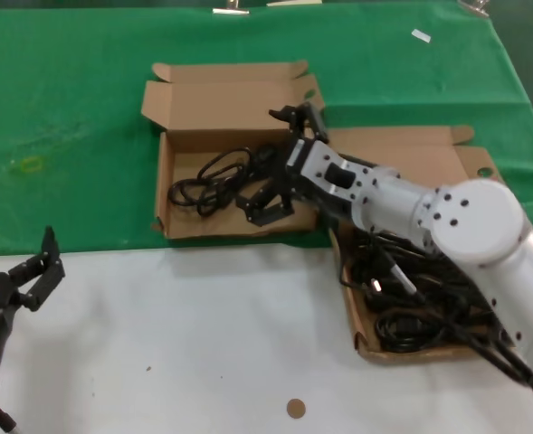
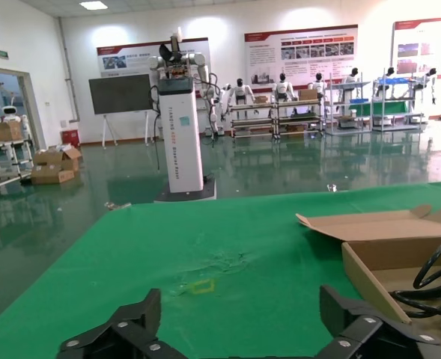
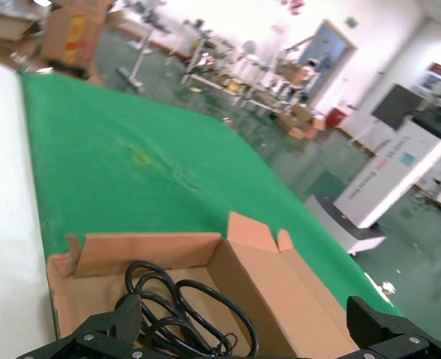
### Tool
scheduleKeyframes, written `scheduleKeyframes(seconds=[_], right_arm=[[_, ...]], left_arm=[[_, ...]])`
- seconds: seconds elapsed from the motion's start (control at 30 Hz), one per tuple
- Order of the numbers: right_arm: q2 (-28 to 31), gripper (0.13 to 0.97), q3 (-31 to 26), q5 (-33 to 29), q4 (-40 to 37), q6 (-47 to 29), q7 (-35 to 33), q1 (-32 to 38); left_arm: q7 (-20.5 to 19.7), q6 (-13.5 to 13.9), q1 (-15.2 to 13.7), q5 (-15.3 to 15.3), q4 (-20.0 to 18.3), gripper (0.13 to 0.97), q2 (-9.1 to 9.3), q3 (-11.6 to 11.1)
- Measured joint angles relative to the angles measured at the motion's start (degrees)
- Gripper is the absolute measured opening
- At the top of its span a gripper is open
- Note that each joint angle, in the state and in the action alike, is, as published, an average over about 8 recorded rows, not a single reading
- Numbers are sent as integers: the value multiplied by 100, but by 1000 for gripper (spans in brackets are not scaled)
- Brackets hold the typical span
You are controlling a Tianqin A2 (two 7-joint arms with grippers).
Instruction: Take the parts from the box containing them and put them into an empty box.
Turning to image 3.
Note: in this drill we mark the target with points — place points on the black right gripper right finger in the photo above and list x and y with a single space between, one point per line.
373 331

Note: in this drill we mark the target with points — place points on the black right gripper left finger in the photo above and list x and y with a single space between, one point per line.
124 318

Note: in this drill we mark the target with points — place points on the open brown cardboard box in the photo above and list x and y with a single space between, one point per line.
265 284

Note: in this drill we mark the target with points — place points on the flat cardboard box on floor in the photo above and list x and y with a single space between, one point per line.
302 132

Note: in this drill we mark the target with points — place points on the open cardboard box on floor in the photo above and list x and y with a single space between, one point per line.
298 114

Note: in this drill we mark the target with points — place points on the cardboard box yellow red print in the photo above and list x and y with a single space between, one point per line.
74 37

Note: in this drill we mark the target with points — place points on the white column wheeled robot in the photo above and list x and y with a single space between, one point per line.
392 175

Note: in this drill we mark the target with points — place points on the green table cloth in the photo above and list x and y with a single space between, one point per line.
130 123

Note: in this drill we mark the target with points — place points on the dark display screen on stand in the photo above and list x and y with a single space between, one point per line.
396 106

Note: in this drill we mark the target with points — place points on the white floor stand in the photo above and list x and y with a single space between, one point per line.
137 63

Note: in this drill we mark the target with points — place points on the white pipe rack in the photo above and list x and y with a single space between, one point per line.
220 80

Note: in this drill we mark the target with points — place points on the green exit sign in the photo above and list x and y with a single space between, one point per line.
351 22

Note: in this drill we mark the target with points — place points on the doorway with grey frame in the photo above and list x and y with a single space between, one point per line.
340 34

